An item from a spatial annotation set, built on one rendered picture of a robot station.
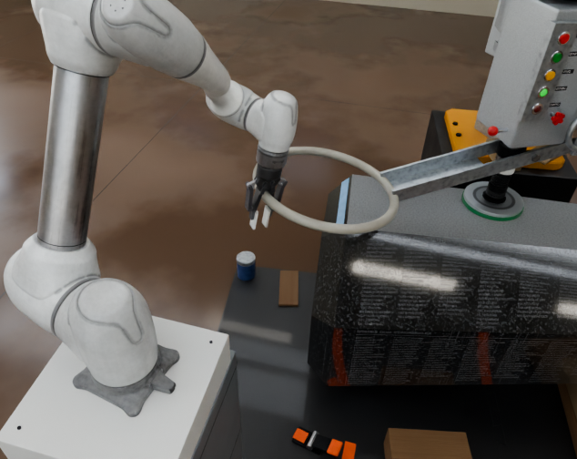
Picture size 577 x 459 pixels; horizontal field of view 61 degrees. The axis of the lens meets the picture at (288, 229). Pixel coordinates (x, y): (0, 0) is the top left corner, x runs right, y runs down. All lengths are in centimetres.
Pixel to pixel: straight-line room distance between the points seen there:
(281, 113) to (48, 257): 66
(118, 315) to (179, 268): 179
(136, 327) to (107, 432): 26
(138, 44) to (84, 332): 55
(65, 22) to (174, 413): 82
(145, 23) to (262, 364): 175
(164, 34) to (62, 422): 84
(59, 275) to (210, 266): 172
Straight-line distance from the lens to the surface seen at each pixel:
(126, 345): 107
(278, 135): 135
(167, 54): 92
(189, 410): 120
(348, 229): 144
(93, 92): 104
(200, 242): 296
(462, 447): 212
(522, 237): 187
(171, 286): 272
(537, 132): 174
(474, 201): 193
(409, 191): 169
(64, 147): 107
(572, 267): 190
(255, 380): 229
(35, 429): 126
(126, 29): 88
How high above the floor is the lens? 192
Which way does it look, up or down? 39 degrees down
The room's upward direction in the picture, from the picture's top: 2 degrees clockwise
